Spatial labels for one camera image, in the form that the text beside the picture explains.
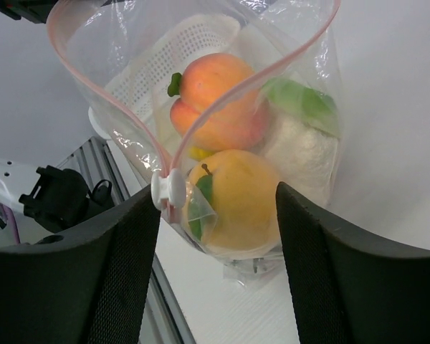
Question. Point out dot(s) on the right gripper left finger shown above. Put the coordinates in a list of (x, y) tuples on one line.
[(30, 279)]

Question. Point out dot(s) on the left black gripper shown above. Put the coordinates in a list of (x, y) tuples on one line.
[(43, 11)]

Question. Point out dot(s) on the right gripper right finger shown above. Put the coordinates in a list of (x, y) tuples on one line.
[(349, 285)]

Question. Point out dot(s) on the white green toy cabbage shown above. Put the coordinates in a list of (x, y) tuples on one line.
[(303, 138)]

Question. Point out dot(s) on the yellow toy pear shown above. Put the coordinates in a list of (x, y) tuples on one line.
[(198, 154)]

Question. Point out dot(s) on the clear zip top bag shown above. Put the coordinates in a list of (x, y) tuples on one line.
[(217, 102)]

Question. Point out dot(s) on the white perforated plastic basket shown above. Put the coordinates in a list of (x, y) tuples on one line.
[(142, 85)]

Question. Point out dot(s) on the aluminium mounting rail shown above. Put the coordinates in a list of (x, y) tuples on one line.
[(114, 289)]

